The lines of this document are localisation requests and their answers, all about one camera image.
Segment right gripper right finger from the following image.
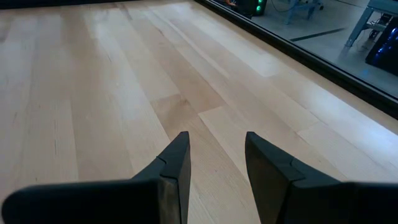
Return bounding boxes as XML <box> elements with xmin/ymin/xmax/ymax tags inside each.
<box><xmin>244</xmin><ymin>131</ymin><xmax>398</xmax><ymax>224</ymax></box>

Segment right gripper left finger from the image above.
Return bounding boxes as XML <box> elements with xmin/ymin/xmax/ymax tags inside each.
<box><xmin>1</xmin><ymin>131</ymin><xmax>192</xmax><ymax>224</ymax></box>

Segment black floor strip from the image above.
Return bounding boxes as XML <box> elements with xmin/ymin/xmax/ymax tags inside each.
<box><xmin>289</xmin><ymin>27</ymin><xmax>346</xmax><ymax>42</ymax></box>

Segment black computer tower blue lights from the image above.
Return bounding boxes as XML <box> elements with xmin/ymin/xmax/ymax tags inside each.
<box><xmin>365</xmin><ymin>17</ymin><xmax>398</xmax><ymax>77</ymax></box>

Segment blue grey rolling stand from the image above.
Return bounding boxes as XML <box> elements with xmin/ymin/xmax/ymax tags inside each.
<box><xmin>284</xmin><ymin>0</ymin><xmax>325</xmax><ymax>26</ymax></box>

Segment black computer tower green lights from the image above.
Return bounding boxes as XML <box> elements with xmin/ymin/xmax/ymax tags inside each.
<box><xmin>217</xmin><ymin>0</ymin><xmax>268</xmax><ymax>18</ymax></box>

